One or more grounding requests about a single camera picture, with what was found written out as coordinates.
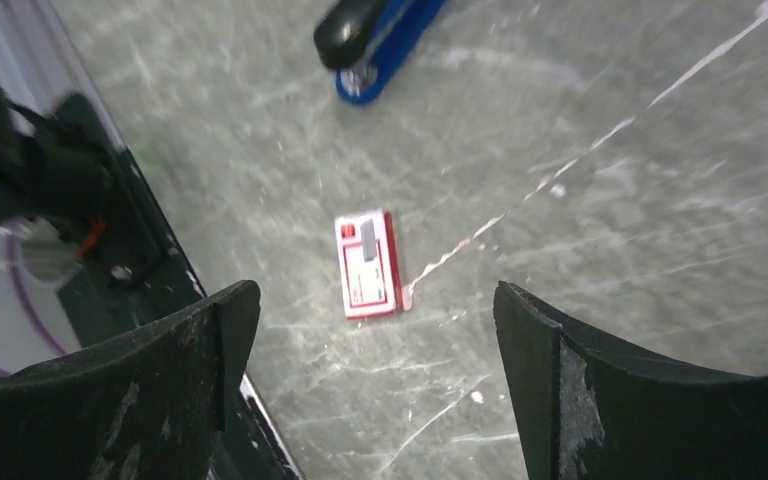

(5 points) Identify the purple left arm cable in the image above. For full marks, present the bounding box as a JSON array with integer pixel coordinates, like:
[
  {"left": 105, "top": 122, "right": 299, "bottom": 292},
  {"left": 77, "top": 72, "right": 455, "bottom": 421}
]
[{"left": 0, "top": 231, "right": 67, "bottom": 380}]

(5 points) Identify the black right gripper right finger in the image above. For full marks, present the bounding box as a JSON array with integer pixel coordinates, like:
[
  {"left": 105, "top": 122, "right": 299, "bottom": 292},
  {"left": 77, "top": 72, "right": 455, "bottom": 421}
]
[{"left": 493, "top": 282, "right": 768, "bottom": 479}]

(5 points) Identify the blue black stapler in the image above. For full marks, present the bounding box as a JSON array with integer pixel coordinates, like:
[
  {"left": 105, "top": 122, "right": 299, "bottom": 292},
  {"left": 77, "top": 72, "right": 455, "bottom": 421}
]
[{"left": 313, "top": 0, "right": 446, "bottom": 106}]

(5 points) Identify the red white staple box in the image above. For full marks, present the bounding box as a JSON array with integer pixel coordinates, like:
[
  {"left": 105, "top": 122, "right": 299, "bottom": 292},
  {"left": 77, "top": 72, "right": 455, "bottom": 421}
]
[{"left": 334, "top": 209, "right": 407, "bottom": 320}]

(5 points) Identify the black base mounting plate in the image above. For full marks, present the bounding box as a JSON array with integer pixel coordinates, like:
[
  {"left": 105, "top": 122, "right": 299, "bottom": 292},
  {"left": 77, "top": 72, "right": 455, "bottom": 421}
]
[{"left": 57, "top": 149, "right": 304, "bottom": 479}]

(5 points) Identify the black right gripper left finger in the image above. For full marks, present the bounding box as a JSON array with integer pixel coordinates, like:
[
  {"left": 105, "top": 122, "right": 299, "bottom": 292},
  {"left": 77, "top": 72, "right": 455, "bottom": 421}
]
[{"left": 0, "top": 281, "right": 260, "bottom": 479}]

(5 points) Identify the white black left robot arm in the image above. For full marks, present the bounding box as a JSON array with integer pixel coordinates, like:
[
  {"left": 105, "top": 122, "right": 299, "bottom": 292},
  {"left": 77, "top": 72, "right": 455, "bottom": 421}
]
[{"left": 0, "top": 87, "right": 164, "bottom": 291}]

